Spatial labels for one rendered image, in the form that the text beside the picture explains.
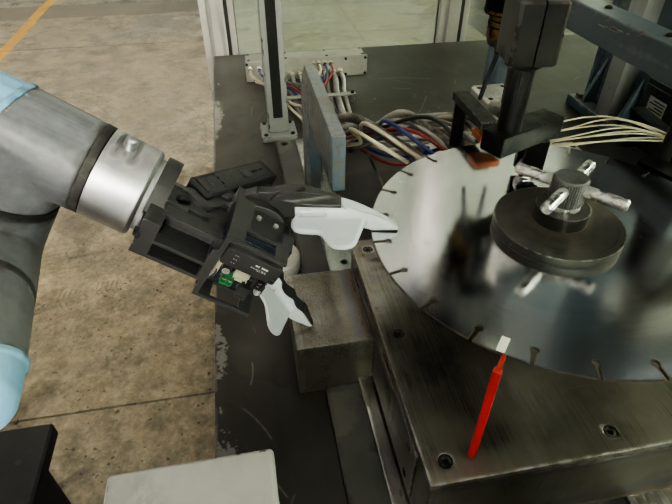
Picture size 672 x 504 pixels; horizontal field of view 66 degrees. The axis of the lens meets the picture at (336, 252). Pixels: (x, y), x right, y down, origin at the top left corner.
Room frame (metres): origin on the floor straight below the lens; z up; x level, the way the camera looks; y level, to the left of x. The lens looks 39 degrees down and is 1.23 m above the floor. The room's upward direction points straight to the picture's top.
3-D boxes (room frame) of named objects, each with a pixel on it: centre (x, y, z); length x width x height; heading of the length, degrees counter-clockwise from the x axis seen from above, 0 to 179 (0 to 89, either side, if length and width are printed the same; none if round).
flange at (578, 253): (0.37, -0.20, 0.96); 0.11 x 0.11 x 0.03
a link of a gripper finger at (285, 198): (0.38, 0.04, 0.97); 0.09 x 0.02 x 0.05; 89
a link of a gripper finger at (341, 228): (0.36, -0.01, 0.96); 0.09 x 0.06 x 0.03; 89
